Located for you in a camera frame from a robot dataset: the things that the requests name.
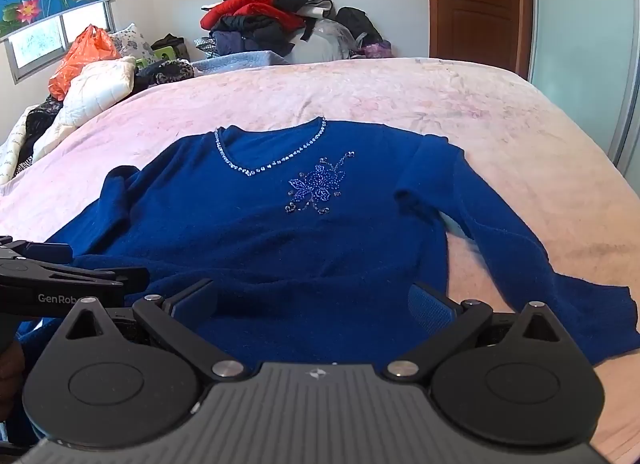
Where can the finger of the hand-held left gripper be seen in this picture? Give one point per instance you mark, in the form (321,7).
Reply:
(35,250)
(75,289)

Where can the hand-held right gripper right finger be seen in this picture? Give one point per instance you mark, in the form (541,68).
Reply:
(429,310)

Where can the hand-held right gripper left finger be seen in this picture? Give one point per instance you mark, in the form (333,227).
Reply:
(194,305)

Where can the blue beaded sweater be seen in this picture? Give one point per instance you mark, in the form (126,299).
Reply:
(280,244)

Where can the pile of clothes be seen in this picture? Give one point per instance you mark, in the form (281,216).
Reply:
(260,13)

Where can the person's left hand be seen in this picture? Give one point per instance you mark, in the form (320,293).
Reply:
(10,379)

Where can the white patterned quilt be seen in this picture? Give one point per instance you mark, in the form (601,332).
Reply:
(17,143)

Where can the white quilted jacket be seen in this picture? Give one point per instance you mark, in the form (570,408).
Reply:
(92,91)

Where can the orange plastic bag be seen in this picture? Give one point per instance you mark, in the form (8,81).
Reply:
(82,56)

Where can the window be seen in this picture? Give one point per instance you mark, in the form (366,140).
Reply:
(40,41)

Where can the pink bed blanket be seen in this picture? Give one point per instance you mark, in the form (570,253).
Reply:
(410,93)

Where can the dark patterned cloth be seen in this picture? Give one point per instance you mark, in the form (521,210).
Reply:
(165,74)

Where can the floral pillow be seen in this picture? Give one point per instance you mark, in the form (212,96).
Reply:
(131,43)

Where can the green box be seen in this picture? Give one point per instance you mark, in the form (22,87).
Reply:
(167,54)

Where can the light blue blanket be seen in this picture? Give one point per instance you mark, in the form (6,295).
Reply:
(235,63)

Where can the purple bag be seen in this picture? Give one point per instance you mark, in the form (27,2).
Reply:
(377,49)

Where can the clear plastic bag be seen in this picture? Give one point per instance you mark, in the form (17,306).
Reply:
(325,46)

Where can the black bag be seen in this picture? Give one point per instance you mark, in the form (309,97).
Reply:
(357,23)

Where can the brown wooden door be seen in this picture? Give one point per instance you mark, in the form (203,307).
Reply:
(480,8)

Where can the frosted glass wardrobe door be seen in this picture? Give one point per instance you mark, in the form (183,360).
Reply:
(585,43)

